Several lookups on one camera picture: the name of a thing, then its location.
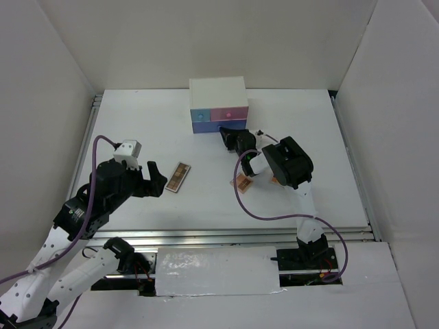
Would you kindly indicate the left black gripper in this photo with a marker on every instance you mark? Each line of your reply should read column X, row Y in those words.
column 155, row 186

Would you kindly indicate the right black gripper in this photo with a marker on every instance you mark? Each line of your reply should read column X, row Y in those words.
column 230, row 135

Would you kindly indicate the pink drawer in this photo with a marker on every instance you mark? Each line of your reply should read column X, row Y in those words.
column 229, row 114

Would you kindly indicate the long brown eyeshadow palette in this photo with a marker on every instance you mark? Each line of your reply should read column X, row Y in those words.
column 177, row 177

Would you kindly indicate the purple bottom drawer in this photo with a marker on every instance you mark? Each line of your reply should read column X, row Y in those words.
column 214, row 126

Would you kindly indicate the light blue small drawer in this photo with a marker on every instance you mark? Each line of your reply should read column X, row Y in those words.
column 200, row 115

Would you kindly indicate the square peach eyeshadow palette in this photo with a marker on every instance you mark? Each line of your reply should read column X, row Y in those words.
column 243, row 182

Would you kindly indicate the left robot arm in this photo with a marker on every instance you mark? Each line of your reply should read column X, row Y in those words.
column 44, row 290

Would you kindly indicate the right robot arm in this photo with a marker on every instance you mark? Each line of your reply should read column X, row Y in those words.
column 292, row 168

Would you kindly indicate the white drawer cabinet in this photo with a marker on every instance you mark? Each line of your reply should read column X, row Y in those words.
column 217, row 92

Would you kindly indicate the white taped cover plate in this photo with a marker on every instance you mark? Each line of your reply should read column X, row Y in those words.
column 193, row 272

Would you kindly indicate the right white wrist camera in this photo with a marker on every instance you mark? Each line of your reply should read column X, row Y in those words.
column 259, row 135

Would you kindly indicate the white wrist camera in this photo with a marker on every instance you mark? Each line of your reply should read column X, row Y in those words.
column 128, row 152
column 259, row 135

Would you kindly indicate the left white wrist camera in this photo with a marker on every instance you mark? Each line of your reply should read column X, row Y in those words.
column 128, row 152

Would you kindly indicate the aluminium front rail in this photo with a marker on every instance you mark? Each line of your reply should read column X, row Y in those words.
column 144, row 238

